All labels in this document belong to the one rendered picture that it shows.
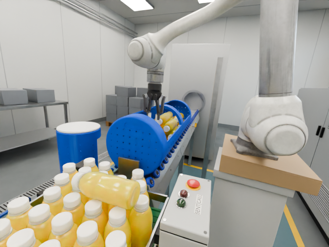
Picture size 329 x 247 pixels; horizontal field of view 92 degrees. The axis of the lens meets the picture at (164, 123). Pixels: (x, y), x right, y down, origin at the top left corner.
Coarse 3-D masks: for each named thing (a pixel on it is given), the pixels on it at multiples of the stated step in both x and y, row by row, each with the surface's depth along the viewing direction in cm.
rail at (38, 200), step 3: (42, 195) 55; (36, 198) 53; (39, 198) 54; (42, 198) 55; (30, 201) 52; (33, 201) 52; (36, 201) 53; (39, 201) 54; (42, 201) 55; (30, 204) 51; (33, 204) 52; (36, 204) 53
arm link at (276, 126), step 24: (264, 0) 50; (288, 0) 47; (264, 24) 51; (288, 24) 48; (264, 48) 53; (288, 48) 49; (264, 72) 54; (288, 72) 51; (264, 96) 55; (288, 96) 52; (264, 120) 53; (288, 120) 48; (264, 144) 52; (288, 144) 49
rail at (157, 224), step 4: (168, 200) 57; (164, 204) 54; (164, 208) 53; (160, 216) 49; (160, 220) 48; (156, 224) 46; (156, 228) 45; (152, 232) 44; (152, 236) 43; (152, 240) 42; (148, 244) 41; (152, 244) 43
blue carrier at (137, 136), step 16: (144, 112) 102; (176, 112) 104; (112, 128) 72; (128, 128) 69; (144, 128) 67; (160, 128) 70; (112, 144) 74; (128, 144) 71; (144, 144) 68; (160, 144) 66; (112, 160) 76; (144, 160) 70; (160, 160) 68
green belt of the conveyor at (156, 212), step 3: (150, 207) 63; (153, 207) 64; (153, 210) 62; (156, 210) 62; (159, 210) 62; (153, 213) 60; (156, 213) 60; (159, 213) 60; (153, 216) 59; (156, 216) 59; (153, 219) 58; (156, 219) 58; (153, 222) 57; (153, 225) 55; (153, 228) 54; (153, 243) 49; (153, 246) 48
